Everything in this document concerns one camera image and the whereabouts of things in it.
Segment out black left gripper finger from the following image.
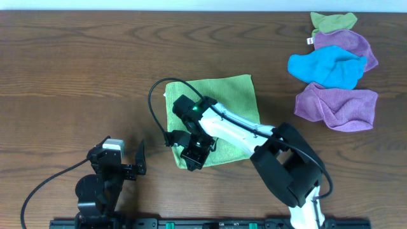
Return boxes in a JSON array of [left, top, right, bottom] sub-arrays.
[[135, 140, 147, 175], [95, 135, 111, 148]]

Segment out light green cloth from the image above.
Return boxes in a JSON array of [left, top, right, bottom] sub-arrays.
[[165, 74, 260, 167]]

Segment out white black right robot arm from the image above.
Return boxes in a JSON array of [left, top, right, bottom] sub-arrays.
[[169, 95, 325, 228]]

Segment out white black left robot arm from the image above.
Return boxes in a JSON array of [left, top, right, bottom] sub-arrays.
[[74, 136, 146, 228]]

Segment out lower purple cloth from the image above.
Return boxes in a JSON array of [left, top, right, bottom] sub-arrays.
[[294, 82, 378, 132]]

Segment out purple cloth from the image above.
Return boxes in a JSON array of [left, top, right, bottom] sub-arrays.
[[294, 82, 378, 132], [307, 29, 378, 72]]

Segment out blue cloth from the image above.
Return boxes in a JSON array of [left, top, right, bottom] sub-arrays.
[[287, 45, 367, 90]]

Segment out small green cloth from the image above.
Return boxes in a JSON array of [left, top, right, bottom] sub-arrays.
[[310, 12, 357, 38]]

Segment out upper purple cloth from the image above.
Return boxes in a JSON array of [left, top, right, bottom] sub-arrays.
[[307, 29, 378, 72]]

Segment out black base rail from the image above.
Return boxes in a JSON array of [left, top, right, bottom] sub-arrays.
[[49, 217, 372, 229]]

